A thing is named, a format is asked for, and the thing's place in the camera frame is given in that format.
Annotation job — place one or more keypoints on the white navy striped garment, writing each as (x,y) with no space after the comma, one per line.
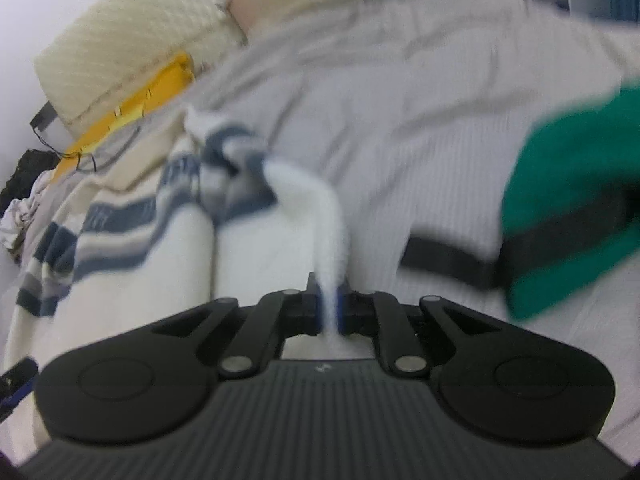
(170,260)

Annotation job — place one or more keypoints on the black rimmed eyeglasses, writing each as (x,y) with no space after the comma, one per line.
(100,152)

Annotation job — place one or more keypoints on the black knitted cloth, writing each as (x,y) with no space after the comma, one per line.
(27,172)

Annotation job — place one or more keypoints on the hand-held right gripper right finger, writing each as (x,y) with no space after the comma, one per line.
(343,310)

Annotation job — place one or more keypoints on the green cloth with black band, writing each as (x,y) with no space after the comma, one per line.
(565,160)

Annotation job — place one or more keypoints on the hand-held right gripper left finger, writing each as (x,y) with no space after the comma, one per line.
(316,305)

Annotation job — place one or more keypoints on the beige pillow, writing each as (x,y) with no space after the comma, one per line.
(260,7)

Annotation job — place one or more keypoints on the grey textured bed sheet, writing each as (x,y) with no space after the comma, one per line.
(400,110)

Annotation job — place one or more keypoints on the cream woven basket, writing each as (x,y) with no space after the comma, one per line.
(130,35)

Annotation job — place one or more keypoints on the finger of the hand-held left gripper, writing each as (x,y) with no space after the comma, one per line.
(20,377)

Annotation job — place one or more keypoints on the yellow board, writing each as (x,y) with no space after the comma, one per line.
(125,105)

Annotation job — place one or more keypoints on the crumpled white cloth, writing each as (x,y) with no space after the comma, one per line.
(20,220)

